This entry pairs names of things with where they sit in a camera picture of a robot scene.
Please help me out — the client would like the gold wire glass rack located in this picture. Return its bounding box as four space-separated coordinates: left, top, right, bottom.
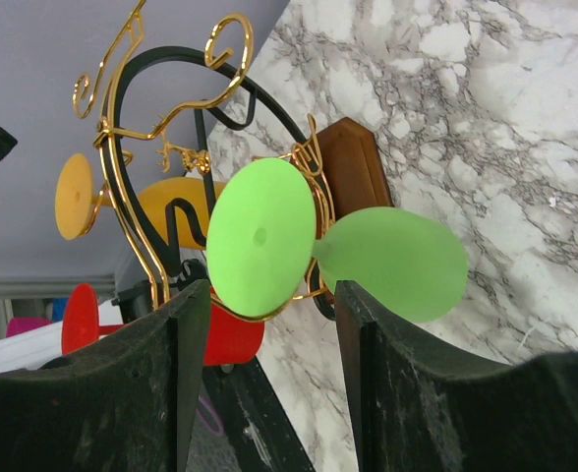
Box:
71 0 393 325

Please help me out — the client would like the yellow plastic wine glass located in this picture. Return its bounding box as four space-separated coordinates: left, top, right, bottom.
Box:
54 152 229 251

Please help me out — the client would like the red plastic wine glass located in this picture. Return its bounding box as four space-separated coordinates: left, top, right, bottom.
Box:
61 282 265 368

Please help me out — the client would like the green plastic wine glass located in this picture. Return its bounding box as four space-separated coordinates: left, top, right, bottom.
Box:
206 158 468 323

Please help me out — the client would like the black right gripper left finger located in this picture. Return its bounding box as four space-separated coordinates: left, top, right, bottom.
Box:
0 280 211 471

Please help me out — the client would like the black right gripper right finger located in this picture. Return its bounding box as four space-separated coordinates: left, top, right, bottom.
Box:
335 281 578 471

